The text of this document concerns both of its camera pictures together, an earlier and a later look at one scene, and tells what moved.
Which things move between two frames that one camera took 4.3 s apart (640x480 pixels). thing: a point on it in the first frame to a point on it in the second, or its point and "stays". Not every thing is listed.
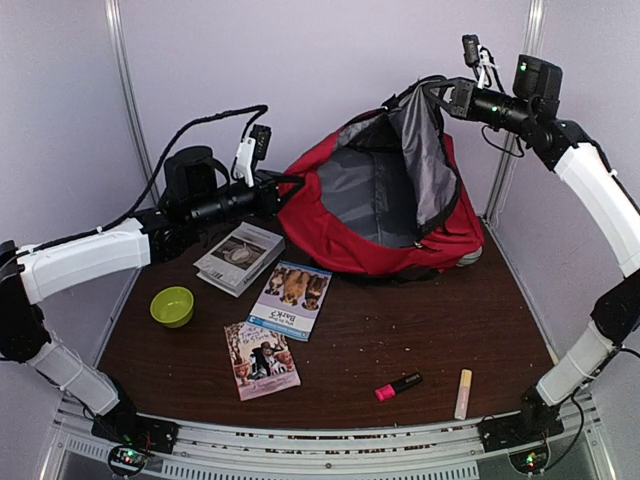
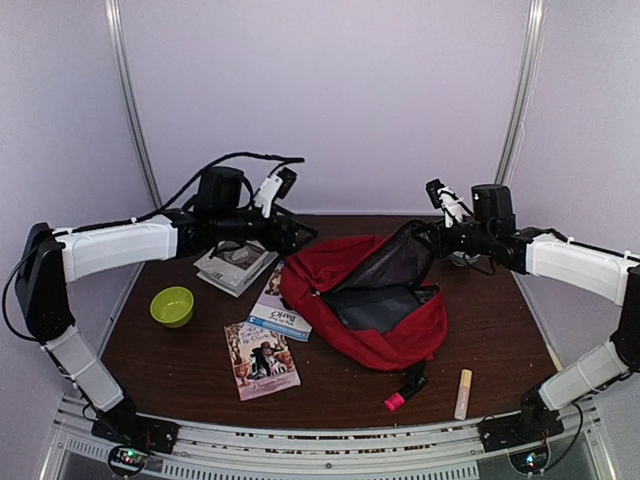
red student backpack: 388,194 to 371,299
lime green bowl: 172,306 stays
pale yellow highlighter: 463,395 stays
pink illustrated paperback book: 261,359 stays
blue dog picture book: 291,301 stays
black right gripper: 461,101 to 436,229
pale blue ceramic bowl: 470,258 stays
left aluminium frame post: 116,19 stays
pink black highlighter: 389,391 to 396,401
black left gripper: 267,182 to 284,244
